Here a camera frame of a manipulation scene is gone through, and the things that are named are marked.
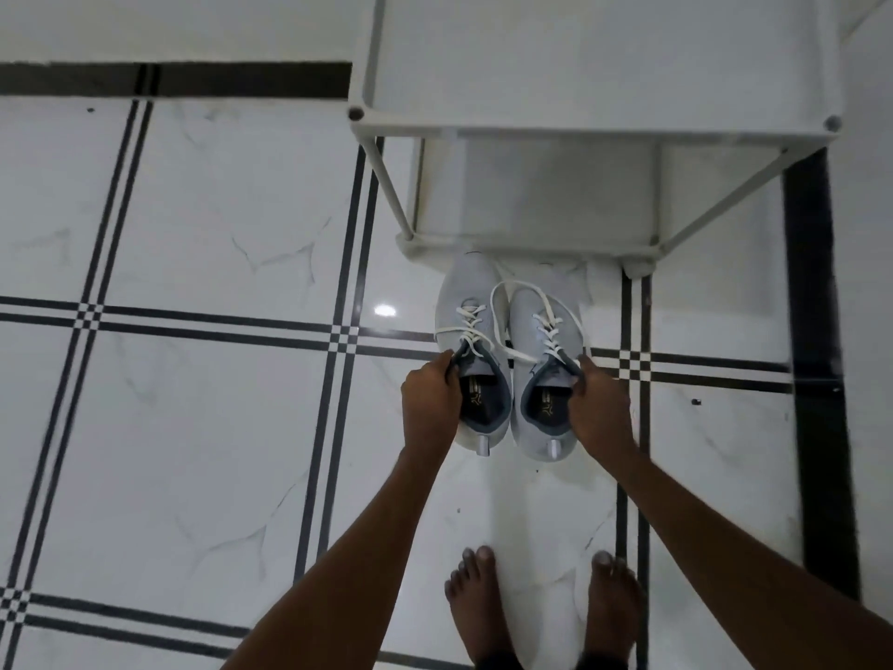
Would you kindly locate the person's right foot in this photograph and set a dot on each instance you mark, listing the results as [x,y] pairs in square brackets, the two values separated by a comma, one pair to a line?
[612,607]

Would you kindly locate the person's right hand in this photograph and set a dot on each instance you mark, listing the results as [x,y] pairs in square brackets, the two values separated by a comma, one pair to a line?
[601,411]

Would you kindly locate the person's right forearm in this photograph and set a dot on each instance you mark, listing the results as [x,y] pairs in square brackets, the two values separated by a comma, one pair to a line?
[739,572]

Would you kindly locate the person's left hand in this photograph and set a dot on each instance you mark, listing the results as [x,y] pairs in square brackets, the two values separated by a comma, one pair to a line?
[427,411]

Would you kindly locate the white shoe rack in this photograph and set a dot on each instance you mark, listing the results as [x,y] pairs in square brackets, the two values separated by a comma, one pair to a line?
[600,132]

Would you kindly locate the person's left thumb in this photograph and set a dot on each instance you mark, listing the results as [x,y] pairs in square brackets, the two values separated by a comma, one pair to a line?
[451,362]

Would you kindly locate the person's right thumb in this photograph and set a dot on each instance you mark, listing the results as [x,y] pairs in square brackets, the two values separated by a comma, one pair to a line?
[583,369]

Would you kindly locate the person's left forearm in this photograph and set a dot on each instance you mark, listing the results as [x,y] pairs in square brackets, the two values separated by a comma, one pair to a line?
[349,572]

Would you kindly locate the person's foot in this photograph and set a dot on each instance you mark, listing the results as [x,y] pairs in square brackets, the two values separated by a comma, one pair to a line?
[612,607]
[480,607]

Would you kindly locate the grey sneaker with white laces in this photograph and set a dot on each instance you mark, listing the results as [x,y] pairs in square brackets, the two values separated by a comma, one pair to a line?
[548,383]
[474,355]

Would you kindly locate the person's left foot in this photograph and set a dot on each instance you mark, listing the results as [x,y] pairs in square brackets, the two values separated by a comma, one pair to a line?
[480,607]

